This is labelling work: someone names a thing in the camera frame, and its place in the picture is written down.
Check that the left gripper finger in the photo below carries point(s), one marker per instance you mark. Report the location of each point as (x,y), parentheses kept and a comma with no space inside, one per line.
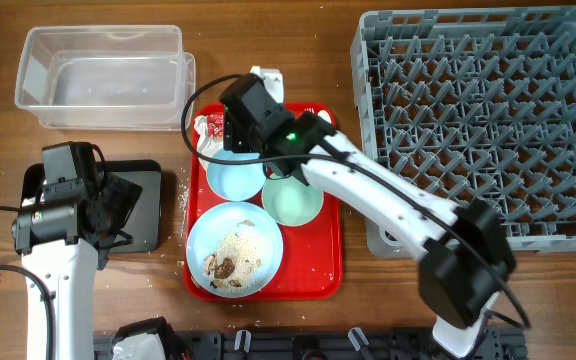
(100,225)
(119,198)

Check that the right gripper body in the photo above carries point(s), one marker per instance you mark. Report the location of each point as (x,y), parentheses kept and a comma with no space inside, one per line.
(254,147)

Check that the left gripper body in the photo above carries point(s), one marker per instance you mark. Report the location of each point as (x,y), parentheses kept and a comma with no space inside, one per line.
(96,192)

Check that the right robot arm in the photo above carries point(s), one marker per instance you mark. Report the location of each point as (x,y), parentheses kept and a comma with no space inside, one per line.
(463,257)

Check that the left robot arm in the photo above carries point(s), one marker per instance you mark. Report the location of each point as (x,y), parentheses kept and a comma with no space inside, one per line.
(60,303)

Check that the grey dishwasher rack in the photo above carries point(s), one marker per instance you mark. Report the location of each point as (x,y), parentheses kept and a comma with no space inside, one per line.
(476,103)

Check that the black plastic bin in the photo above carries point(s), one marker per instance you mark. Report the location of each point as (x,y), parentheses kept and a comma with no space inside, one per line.
(148,210)

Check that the red strawberry snack wrapper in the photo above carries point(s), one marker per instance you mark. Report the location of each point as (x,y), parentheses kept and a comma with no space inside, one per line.
(215,124)

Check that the light blue bowl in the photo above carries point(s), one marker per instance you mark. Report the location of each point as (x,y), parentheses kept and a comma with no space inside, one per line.
(235,182)

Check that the white plastic spoon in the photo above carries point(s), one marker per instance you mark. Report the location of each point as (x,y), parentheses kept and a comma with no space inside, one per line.
(325,116)

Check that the light green bowl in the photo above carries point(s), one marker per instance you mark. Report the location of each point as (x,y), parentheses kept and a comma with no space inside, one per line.
(289,202)

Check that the light blue plate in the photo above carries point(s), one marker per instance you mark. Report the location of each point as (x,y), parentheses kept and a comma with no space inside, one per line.
(210,229)

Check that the clear plastic bin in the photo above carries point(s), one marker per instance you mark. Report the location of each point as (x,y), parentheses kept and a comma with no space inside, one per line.
(105,77)

